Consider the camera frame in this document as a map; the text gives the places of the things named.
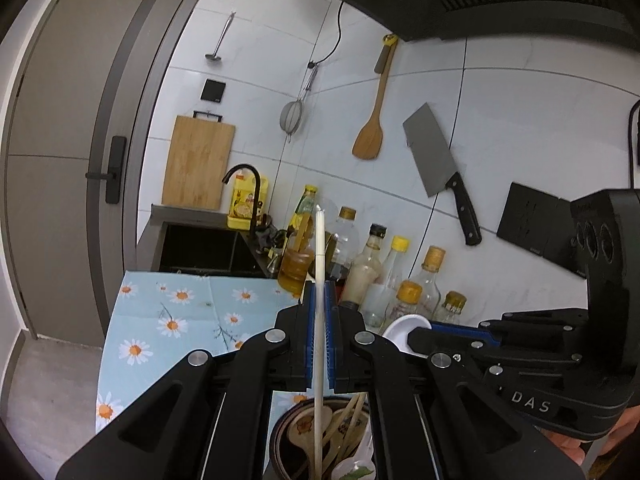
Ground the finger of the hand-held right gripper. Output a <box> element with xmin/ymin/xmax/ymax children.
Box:
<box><xmin>406</xmin><ymin>326</ymin><xmax>501</xmax><ymax>368</ymax></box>
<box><xmin>429</xmin><ymin>310</ymin><xmax>588</xmax><ymax>348</ymax></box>

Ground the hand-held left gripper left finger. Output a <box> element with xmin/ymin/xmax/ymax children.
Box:
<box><xmin>55</xmin><ymin>280</ymin><xmax>317</xmax><ymax>480</ymax></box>

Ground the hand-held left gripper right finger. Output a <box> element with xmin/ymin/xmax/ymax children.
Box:
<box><xmin>322</xmin><ymin>280</ymin><xmax>586</xmax><ymax>480</ymax></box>

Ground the white chopstick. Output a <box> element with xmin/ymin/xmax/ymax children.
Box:
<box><xmin>311</xmin><ymin>204</ymin><xmax>327</xmax><ymax>480</ymax></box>

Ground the cream spoon with bear print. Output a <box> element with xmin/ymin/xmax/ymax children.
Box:
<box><xmin>287</xmin><ymin>402</ymin><xmax>333</xmax><ymax>461</ymax></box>

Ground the dark utensil holder cup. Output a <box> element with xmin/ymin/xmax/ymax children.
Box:
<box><xmin>269</xmin><ymin>394</ymin><xmax>376</xmax><ymax>480</ymax></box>

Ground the person's right hand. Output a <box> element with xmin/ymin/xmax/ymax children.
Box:
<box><xmin>547</xmin><ymin>402</ymin><xmax>640</xmax><ymax>470</ymax></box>

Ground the large amber oil bottle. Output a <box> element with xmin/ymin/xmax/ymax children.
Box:
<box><xmin>277</xmin><ymin>230</ymin><xmax>318</xmax><ymax>297</ymax></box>

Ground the black capped sauce bottle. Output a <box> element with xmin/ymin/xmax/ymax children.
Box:
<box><xmin>345</xmin><ymin>223</ymin><xmax>388</xmax><ymax>311</ymax></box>

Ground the clear glass bottle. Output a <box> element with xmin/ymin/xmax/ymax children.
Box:
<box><xmin>360</xmin><ymin>236</ymin><xmax>410</xmax><ymax>328</ymax></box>

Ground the soy sauce bottle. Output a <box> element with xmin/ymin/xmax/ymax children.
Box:
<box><xmin>327</xmin><ymin>206</ymin><xmax>361</xmax><ymax>306</ymax></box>

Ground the dark cloth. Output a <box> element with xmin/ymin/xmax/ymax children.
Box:
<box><xmin>255</xmin><ymin>215</ymin><xmax>288</xmax><ymax>256</ymax></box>

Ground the green label oil bottle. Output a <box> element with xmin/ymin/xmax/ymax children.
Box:
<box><xmin>287</xmin><ymin>185</ymin><xmax>321</xmax><ymax>241</ymax></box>

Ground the black kitchen sink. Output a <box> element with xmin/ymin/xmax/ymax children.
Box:
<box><xmin>137</xmin><ymin>204</ymin><xmax>268</xmax><ymax>278</ymax></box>

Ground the yellow bottle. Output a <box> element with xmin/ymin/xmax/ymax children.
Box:
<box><xmin>227</xmin><ymin>170</ymin><xmax>270</xmax><ymax>231</ymax></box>

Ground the black kitchen faucet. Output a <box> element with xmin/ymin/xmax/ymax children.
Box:
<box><xmin>221</xmin><ymin>164</ymin><xmax>262</xmax><ymax>241</ymax></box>

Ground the blue daisy tablecloth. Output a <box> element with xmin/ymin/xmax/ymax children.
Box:
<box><xmin>95</xmin><ymin>270</ymin><xmax>313</xmax><ymax>436</ymax></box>

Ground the wooden spatula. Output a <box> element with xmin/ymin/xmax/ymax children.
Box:
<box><xmin>351</xmin><ymin>42</ymin><xmax>398</xmax><ymax>161</ymax></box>

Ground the bamboo cutting board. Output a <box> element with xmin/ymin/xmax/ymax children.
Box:
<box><xmin>161</xmin><ymin>111</ymin><xmax>237</xmax><ymax>211</ymax></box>

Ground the steel mesh strainer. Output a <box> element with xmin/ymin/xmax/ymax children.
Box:
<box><xmin>279</xmin><ymin>62</ymin><xmax>321</xmax><ymax>143</ymax></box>

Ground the grey door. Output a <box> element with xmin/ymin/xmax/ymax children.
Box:
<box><xmin>0</xmin><ymin>0</ymin><xmax>223</xmax><ymax>346</ymax></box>

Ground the metal ladle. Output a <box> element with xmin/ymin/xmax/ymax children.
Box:
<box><xmin>204</xmin><ymin>11</ymin><xmax>237</xmax><ymax>65</ymax></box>

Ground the black wall socket panel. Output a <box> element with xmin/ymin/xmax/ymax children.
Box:
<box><xmin>496</xmin><ymin>182</ymin><xmax>588</xmax><ymax>279</ymax></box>

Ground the steel cleaver with black handle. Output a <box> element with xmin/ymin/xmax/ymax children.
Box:
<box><xmin>402</xmin><ymin>102</ymin><xmax>482</xmax><ymax>247</ymax></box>

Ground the black door handle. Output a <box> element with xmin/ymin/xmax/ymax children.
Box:
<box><xmin>85</xmin><ymin>135</ymin><xmax>128</xmax><ymax>205</ymax></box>

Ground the small black wall panel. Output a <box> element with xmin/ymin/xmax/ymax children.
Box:
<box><xmin>200</xmin><ymin>78</ymin><xmax>227</xmax><ymax>102</ymax></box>

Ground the black hanging cable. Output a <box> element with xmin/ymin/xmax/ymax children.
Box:
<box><xmin>307</xmin><ymin>1</ymin><xmax>346</xmax><ymax>68</ymax></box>

